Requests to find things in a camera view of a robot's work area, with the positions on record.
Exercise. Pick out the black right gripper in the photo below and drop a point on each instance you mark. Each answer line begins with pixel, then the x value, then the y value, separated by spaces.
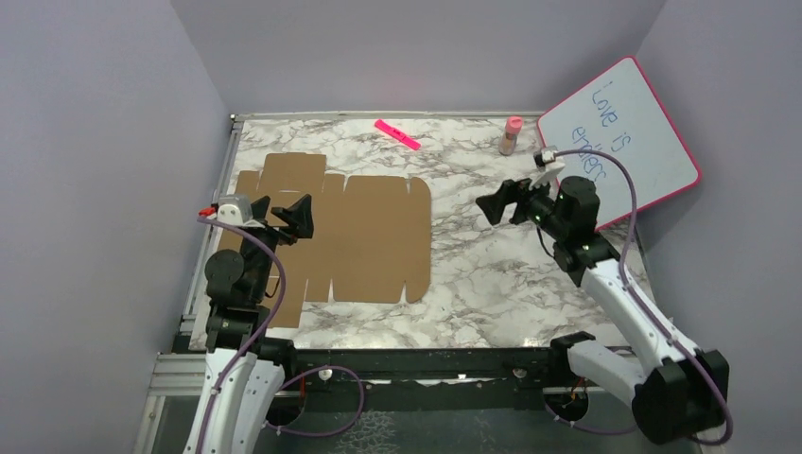
pixel 510 191

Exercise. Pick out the aluminium frame rail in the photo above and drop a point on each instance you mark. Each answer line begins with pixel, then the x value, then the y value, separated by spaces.
pixel 176 373

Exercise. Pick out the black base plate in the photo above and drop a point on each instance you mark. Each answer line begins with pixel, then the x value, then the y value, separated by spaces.
pixel 521 378

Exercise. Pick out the pink-framed whiteboard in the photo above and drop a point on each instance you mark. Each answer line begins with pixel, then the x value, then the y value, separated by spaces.
pixel 619 135

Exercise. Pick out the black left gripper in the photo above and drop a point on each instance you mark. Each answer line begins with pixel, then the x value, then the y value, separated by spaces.
pixel 298 216

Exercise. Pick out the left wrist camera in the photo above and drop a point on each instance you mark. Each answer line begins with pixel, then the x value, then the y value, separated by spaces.
pixel 233 209

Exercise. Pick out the pink highlighter marker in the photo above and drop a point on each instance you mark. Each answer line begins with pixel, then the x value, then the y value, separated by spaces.
pixel 397 134

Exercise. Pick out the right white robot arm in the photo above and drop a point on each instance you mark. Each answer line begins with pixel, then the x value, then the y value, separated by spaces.
pixel 674 388

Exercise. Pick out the brown cardboard box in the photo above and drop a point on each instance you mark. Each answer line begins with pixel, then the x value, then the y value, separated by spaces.
pixel 372 233

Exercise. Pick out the pink-capped pen jar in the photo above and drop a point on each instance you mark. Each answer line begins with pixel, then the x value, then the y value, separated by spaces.
pixel 507 142

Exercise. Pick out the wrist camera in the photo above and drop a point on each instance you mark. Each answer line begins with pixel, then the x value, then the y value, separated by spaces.
pixel 233 209
pixel 548 166

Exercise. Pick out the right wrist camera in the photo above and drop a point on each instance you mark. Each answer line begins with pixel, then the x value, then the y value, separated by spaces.
pixel 548 166

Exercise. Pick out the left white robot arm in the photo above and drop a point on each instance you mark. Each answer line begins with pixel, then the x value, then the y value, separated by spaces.
pixel 243 367

